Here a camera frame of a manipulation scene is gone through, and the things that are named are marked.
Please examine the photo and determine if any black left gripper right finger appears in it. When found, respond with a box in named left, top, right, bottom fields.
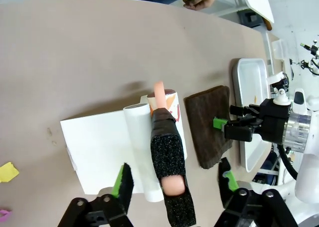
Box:
left=216, top=157, right=300, bottom=227

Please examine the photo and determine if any person's left hand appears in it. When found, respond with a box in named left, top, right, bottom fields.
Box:
left=183, top=0, right=220, bottom=11

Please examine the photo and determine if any clear plastic box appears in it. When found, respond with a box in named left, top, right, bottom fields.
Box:
left=271, top=39, right=285, bottom=61

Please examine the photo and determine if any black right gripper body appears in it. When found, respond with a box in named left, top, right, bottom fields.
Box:
left=258, top=98, right=293, bottom=146

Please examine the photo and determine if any white side table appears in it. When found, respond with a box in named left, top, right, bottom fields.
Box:
left=219, top=0, right=275, bottom=30

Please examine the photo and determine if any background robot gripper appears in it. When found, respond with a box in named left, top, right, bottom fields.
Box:
left=300, top=34, right=319, bottom=76

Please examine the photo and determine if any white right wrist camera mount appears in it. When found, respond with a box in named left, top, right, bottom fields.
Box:
left=266, top=72, right=293, bottom=106

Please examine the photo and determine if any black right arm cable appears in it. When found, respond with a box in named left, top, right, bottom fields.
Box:
left=277, top=144, right=299, bottom=181

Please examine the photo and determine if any white lint roller stand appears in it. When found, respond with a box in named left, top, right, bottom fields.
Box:
left=59, top=103, right=165, bottom=203

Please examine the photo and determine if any yellow paper scrap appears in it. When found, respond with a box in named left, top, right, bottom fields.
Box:
left=0, top=162, right=20, bottom=183

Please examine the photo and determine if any brown cloth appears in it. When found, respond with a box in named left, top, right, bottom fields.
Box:
left=184, top=85, right=234, bottom=170

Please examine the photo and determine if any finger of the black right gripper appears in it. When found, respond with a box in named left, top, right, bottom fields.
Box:
left=229, top=104, right=262, bottom=121
left=213, top=117, right=262, bottom=142

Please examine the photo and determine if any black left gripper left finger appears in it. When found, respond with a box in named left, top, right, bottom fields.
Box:
left=58, top=163, right=136, bottom=227

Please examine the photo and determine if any silver metal tray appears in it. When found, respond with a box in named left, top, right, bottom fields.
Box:
left=231, top=58, right=272, bottom=173

